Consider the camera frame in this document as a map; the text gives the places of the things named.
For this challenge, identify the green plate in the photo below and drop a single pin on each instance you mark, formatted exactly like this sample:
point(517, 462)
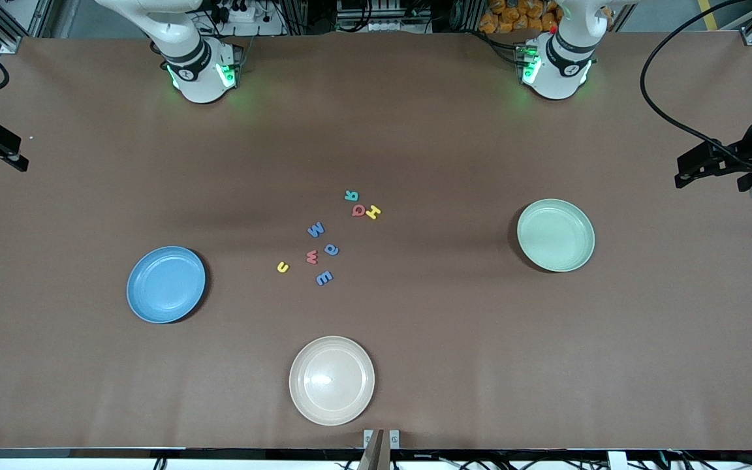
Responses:
point(555, 235)

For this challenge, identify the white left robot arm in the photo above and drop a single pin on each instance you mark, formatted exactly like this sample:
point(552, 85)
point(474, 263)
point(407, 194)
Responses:
point(559, 72)

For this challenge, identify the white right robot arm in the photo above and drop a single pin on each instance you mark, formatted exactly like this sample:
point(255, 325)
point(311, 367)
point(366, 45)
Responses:
point(193, 65)

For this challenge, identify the yellow foam letter H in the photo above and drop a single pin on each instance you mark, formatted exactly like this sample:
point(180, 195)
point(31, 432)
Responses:
point(373, 211)

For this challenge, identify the red foam letter Q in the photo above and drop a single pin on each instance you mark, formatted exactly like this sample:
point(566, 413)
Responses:
point(358, 210)

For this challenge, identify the white power strip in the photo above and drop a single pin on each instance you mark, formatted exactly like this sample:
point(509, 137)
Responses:
point(245, 14)

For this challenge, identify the blue foam letter a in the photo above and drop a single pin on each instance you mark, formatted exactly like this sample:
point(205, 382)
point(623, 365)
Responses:
point(331, 249)

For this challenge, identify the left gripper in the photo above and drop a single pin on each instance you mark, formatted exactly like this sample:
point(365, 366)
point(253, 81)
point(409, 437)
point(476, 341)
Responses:
point(743, 158)

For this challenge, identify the red foam letter w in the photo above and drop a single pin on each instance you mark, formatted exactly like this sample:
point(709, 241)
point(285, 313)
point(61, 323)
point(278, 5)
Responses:
point(312, 256)

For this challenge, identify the beige plate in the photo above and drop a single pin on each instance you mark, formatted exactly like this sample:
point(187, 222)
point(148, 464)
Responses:
point(331, 382)

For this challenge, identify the blue plate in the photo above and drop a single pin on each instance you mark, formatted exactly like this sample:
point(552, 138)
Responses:
point(166, 285)

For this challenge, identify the blue foam letter m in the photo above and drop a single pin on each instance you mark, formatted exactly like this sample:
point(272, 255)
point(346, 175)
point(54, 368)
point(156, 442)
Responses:
point(324, 278)

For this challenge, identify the teal foam letter g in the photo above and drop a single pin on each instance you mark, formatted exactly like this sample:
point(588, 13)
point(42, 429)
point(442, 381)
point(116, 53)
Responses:
point(352, 195)

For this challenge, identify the metal table edge bracket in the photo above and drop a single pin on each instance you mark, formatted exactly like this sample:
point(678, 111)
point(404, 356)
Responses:
point(376, 450)

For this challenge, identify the brown table cover sheet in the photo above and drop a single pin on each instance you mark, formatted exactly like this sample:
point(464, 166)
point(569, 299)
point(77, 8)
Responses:
point(415, 130)

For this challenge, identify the grey equipment rack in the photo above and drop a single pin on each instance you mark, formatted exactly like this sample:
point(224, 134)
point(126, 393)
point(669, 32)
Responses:
point(382, 16)

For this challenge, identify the orange packets pile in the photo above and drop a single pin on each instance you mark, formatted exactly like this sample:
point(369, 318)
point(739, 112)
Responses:
point(513, 16)

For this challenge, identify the blue foam letter W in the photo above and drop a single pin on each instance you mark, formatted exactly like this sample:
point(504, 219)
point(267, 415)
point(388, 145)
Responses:
point(316, 230)

